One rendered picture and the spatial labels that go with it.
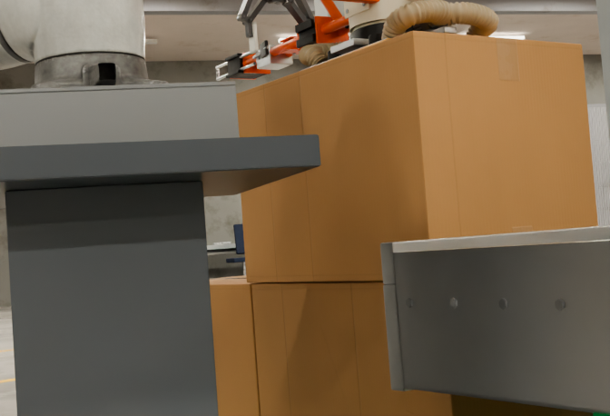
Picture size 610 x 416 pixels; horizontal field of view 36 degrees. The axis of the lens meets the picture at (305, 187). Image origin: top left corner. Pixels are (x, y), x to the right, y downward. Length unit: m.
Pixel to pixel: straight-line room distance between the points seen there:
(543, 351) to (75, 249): 0.59
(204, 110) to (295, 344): 0.73
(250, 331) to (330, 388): 0.30
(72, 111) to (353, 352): 0.73
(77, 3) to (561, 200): 0.89
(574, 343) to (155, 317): 0.52
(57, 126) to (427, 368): 0.58
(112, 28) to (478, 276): 0.59
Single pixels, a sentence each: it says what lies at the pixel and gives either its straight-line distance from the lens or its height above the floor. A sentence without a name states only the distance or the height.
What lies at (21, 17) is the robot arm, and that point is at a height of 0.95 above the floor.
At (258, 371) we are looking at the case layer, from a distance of 2.01.
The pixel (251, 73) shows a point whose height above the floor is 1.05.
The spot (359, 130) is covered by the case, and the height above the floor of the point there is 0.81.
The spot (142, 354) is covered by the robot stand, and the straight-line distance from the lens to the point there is 1.25.
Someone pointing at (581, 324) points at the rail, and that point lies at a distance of 1.12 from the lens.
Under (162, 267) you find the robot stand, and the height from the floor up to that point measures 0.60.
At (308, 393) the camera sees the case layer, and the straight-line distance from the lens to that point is 1.86.
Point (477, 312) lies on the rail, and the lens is 1.24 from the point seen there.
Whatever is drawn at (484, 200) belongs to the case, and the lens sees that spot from 1.60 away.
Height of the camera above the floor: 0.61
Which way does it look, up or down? 4 degrees up
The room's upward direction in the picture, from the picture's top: 4 degrees counter-clockwise
